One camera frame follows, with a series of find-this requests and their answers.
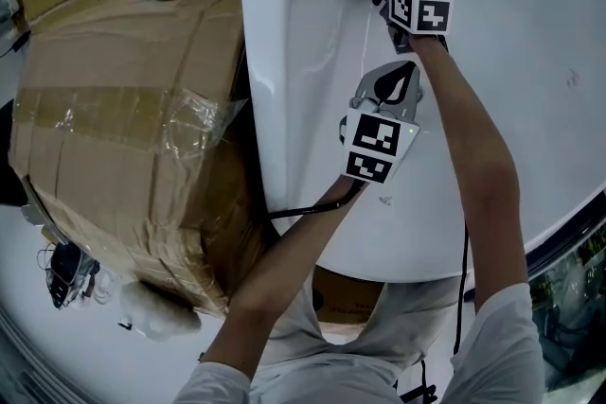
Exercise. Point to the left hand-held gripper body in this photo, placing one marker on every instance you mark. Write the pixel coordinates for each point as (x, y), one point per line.
(371, 142)

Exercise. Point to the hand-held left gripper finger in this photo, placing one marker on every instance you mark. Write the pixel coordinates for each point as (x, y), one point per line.
(415, 85)
(365, 85)

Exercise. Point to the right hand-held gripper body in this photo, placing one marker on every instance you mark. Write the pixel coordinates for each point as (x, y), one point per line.
(426, 14)

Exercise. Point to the white bathtub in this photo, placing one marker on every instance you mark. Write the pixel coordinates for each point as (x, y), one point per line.
(497, 132)

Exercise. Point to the person's left forearm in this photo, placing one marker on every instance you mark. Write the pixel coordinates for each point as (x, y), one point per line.
(284, 269)

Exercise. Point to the person's right forearm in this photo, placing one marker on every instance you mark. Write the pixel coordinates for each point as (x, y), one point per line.
(473, 156)

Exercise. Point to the small printed cardboard box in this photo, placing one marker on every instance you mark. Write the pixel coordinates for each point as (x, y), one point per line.
(345, 298)

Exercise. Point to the person's beige trousers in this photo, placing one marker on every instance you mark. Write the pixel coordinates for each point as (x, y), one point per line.
(416, 312)

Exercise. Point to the person's white t-shirt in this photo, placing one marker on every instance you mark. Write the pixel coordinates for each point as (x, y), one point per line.
(497, 345)

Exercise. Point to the large cardboard box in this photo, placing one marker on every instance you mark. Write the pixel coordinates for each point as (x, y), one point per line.
(118, 132)

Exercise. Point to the dark-framed window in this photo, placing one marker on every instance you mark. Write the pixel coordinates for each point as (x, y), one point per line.
(577, 298)

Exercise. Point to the grey metal bracket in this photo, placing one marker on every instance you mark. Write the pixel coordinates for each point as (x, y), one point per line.
(35, 213)

